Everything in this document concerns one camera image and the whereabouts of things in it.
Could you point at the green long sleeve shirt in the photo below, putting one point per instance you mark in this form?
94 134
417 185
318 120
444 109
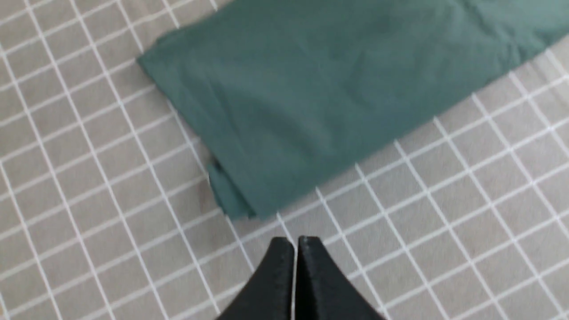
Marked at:
286 94

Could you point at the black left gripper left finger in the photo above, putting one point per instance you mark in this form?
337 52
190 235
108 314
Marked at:
267 294

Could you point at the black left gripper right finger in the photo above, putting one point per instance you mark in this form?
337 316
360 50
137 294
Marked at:
322 291

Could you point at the grey checkered tablecloth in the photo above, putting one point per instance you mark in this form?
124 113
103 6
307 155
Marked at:
107 213

